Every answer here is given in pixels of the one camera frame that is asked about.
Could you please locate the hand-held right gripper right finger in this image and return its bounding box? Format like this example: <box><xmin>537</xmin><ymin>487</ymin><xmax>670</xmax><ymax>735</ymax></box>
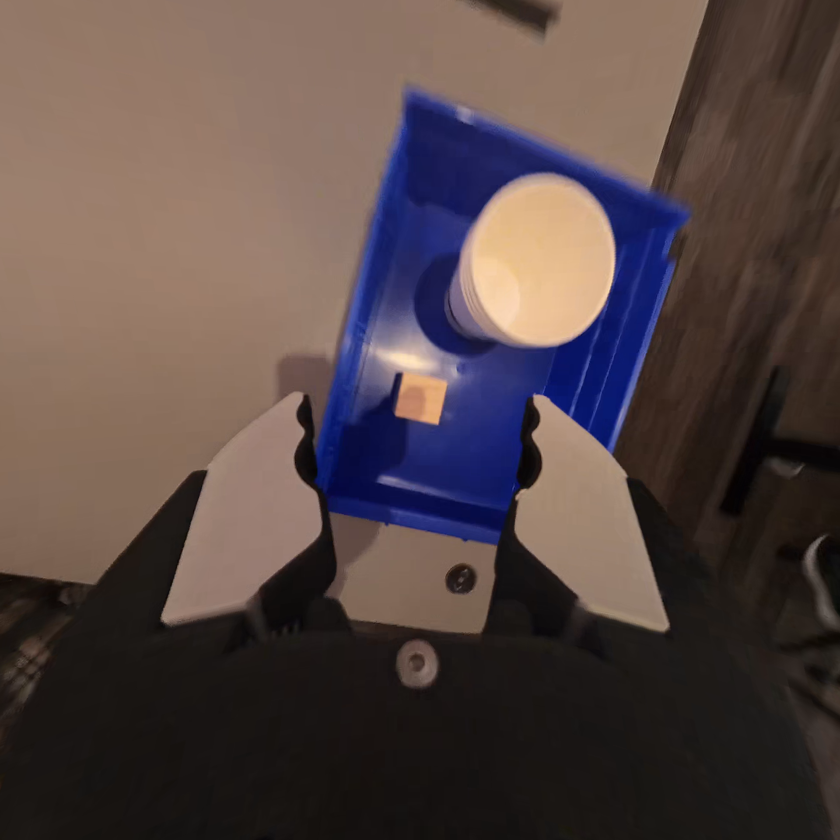
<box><xmin>493</xmin><ymin>394</ymin><xmax>672</xmax><ymax>643</ymax></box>

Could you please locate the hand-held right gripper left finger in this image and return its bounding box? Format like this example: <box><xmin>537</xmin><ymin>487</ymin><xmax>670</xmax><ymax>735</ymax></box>
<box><xmin>161</xmin><ymin>392</ymin><xmax>339</xmax><ymax>643</ymax></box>

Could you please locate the wooden cube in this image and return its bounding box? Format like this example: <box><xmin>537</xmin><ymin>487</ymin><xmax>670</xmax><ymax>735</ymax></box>
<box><xmin>394</xmin><ymin>374</ymin><xmax>449</xmax><ymax>425</ymax></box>

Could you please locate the black chair base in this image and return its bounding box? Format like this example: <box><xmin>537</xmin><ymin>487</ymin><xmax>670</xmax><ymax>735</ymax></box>
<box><xmin>718</xmin><ymin>366</ymin><xmax>840</xmax><ymax>516</ymax></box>

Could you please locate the blue plastic bin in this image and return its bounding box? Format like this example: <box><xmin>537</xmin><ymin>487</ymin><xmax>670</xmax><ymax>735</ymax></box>
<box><xmin>315</xmin><ymin>84</ymin><xmax>691</xmax><ymax>546</ymax></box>

